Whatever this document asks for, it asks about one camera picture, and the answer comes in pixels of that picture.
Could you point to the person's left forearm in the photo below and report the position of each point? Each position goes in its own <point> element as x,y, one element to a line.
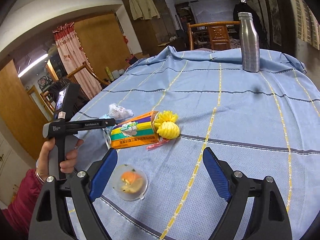
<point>22,197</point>

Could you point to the black hanging coat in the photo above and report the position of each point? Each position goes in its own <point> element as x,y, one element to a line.
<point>260,17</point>

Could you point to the yellow spray can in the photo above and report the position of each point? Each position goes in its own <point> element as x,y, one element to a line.
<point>109,73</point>

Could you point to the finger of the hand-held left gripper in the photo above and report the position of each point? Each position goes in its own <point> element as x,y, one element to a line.
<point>110,123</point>

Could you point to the white hanging sheet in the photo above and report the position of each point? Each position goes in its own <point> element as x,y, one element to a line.
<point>212,11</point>

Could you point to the clear lid with orange peel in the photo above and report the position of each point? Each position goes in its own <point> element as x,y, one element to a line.
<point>130,182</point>

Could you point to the dark framed painting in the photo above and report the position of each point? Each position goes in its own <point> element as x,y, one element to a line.
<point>275,17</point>

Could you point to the pink floral curtain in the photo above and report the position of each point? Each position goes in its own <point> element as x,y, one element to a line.
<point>72,55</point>

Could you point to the curved wooden armchair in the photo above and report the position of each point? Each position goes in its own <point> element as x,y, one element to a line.
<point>82,71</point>

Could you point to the orange and purple box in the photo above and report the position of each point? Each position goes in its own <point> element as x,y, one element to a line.
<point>135,133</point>

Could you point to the red plastic strip wrapper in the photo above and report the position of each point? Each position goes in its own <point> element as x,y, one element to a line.
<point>155,146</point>

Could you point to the fluorescent tube light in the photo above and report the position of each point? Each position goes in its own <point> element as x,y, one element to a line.
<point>32,65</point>

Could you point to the blue checked tablecloth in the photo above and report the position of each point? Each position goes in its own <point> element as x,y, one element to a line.
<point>225,120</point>

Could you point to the dark wooden wardrobe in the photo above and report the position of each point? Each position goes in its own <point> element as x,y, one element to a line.
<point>155,30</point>

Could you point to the metal water bottle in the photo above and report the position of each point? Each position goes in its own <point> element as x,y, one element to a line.
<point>248,42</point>

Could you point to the decorative wall plates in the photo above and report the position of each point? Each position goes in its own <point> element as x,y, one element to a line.
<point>43,83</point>

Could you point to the wooden door panel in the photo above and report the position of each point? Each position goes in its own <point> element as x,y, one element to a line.
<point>17,110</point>
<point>102,45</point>

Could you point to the striped window curtain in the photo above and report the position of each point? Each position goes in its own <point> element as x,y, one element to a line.
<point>307,17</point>

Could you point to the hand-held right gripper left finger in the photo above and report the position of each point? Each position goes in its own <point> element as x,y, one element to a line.
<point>103,175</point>

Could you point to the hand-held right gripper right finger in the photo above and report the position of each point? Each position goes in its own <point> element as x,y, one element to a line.
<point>216,175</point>

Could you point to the carved wooden chair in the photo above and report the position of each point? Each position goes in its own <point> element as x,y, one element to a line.
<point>217,33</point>

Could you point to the white plastic bag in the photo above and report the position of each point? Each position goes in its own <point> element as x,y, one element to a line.
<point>120,111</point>

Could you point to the person's left hand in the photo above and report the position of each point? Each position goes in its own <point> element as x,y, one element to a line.
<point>46,160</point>

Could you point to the beige hanging jacket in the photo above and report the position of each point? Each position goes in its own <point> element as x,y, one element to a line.
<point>142,3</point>

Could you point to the silver bangle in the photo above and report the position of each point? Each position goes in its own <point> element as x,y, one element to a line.
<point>40,175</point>

